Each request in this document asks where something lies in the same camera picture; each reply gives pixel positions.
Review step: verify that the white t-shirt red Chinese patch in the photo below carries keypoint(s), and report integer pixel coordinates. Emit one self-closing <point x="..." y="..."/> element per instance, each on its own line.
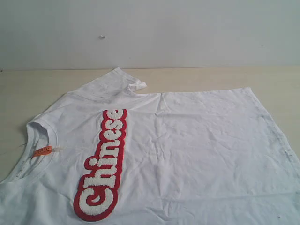
<point x="175" y="158"/>

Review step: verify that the orange neck label tag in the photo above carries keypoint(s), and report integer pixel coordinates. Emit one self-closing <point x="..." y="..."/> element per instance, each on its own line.
<point x="45" y="151"/>

